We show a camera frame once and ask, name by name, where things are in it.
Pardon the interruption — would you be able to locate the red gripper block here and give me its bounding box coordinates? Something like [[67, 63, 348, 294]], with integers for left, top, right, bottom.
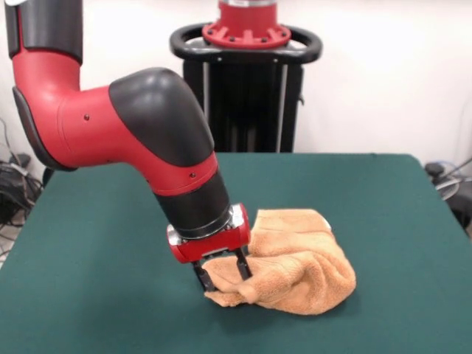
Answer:
[[167, 203, 254, 292]]

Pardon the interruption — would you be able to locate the orange terry towel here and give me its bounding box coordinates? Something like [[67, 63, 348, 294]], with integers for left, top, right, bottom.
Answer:
[[203, 208, 358, 316]]

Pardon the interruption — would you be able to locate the dark green table cloth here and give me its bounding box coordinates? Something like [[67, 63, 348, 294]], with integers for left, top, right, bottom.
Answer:
[[0, 150, 472, 354]]

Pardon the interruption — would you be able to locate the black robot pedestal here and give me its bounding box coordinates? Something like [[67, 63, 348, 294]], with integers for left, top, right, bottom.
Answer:
[[169, 22, 324, 153]]

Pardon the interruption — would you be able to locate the black cable tangle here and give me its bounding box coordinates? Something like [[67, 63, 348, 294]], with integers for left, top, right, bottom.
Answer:
[[0, 117, 45, 266]]

